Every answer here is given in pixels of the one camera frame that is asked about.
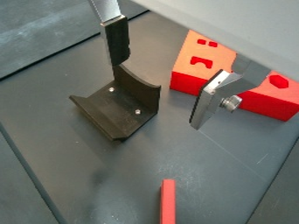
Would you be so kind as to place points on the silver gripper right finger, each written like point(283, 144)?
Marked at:
point(219, 93)

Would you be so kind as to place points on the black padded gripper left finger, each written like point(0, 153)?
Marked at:
point(113, 29)

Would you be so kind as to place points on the red double-square peg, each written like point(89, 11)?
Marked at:
point(167, 202)

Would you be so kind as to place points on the red shape-sorting board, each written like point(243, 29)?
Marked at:
point(203, 57)

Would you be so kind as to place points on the black curved stand fixture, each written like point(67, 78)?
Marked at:
point(121, 106)

